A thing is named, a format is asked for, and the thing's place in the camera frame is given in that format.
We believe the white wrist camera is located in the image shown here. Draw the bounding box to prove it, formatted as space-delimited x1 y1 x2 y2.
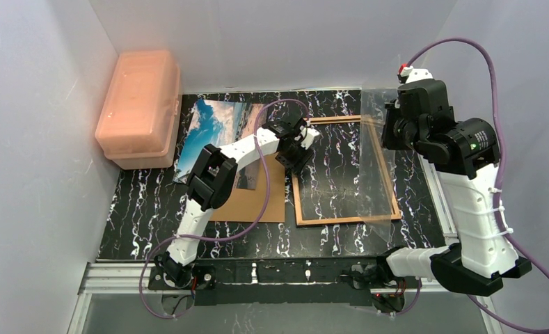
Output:
300 127 321 149
397 63 433 84

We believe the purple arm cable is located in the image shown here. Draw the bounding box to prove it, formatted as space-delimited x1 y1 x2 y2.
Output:
138 99 311 320
405 38 549 334

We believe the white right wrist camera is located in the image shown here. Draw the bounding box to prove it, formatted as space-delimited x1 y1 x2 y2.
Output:
397 63 433 84

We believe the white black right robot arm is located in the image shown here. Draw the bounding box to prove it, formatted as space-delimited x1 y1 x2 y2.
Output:
381 79 532 296

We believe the wooden picture frame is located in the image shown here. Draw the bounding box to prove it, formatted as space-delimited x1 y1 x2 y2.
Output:
290 115 402 227

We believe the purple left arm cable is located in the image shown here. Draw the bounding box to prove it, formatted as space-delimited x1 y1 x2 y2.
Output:
138 99 311 320

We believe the brown fibreboard backing board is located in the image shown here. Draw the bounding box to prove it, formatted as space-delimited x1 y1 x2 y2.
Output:
210 154 285 223

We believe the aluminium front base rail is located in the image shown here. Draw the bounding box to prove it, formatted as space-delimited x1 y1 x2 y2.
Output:
68 258 502 333

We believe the beach landscape photo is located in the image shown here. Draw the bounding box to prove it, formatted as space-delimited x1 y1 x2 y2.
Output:
173 99 268 184

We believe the clear acrylic sheet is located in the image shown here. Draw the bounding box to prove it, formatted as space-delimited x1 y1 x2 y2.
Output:
357 89 401 243

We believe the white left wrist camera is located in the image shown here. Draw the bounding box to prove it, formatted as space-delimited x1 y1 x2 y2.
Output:
300 127 321 149

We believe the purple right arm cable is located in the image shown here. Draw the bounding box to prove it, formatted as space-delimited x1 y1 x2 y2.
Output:
405 38 549 334

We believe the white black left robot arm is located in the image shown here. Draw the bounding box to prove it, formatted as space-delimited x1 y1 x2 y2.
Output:
166 119 321 267

